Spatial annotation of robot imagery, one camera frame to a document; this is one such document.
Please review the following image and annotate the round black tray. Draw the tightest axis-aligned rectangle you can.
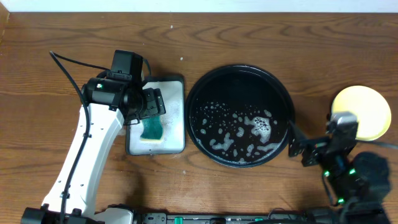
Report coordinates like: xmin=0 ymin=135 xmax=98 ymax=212
xmin=185 ymin=65 xmax=295 ymax=167

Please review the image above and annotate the yellow plate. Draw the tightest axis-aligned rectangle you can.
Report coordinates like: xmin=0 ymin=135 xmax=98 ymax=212
xmin=331 ymin=85 xmax=392 ymax=141

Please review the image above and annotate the green yellow sponge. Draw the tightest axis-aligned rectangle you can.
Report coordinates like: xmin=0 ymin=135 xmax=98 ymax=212
xmin=140 ymin=116 xmax=164 ymax=142

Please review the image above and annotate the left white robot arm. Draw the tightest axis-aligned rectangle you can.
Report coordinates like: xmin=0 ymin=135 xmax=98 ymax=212
xmin=21 ymin=77 xmax=165 ymax=223

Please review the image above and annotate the rectangular black soap tray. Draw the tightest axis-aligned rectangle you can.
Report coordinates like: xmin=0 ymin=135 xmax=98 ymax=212
xmin=125 ymin=76 xmax=185 ymax=156

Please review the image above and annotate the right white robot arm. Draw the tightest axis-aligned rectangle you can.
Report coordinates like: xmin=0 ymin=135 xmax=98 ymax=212
xmin=289 ymin=121 xmax=391 ymax=223

